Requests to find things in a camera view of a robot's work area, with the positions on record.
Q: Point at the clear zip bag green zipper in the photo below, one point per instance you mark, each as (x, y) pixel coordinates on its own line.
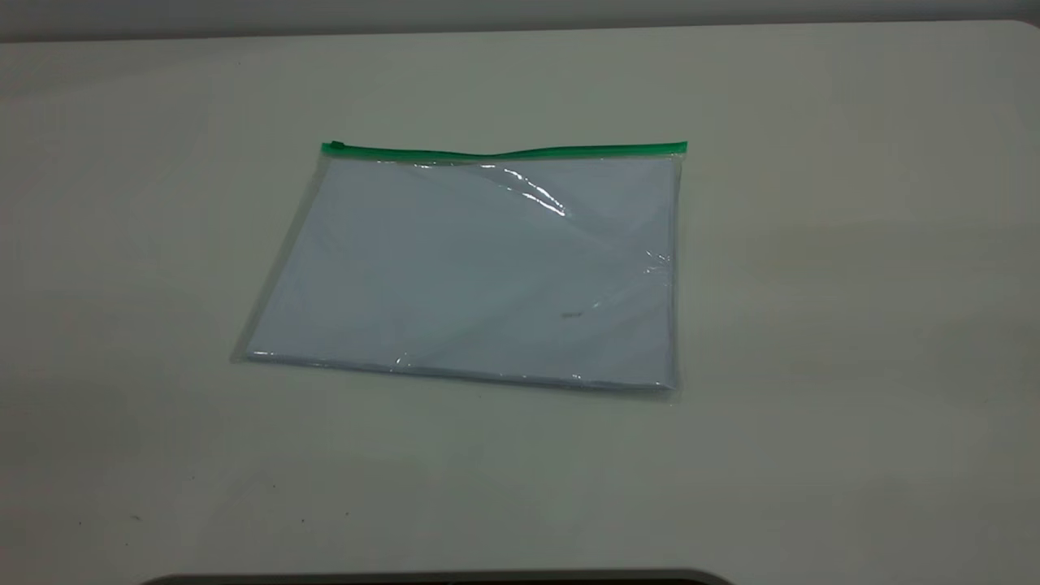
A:
(487, 276)

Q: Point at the white paper stack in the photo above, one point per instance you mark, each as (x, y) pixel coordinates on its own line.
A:
(471, 276)

